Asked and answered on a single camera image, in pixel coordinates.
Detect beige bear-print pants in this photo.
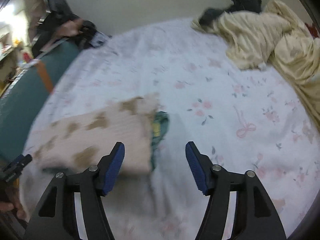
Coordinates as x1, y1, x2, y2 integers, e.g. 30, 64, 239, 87
32, 94, 159, 174

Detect person's left hand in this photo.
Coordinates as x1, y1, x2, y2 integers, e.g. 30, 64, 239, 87
1, 186, 26, 220

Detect white floral bed sheet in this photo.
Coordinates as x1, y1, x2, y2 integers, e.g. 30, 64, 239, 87
25, 19, 319, 239

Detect green folded patterned cloth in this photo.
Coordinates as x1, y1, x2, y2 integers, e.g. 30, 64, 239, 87
150, 111, 170, 171

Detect dark clothes pile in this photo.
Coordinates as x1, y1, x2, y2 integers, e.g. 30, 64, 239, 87
31, 12, 112, 57

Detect cream yellow blanket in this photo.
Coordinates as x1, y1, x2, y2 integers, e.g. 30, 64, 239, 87
191, 0, 319, 126

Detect black clothing near wall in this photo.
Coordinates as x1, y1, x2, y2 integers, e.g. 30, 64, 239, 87
199, 0, 262, 26

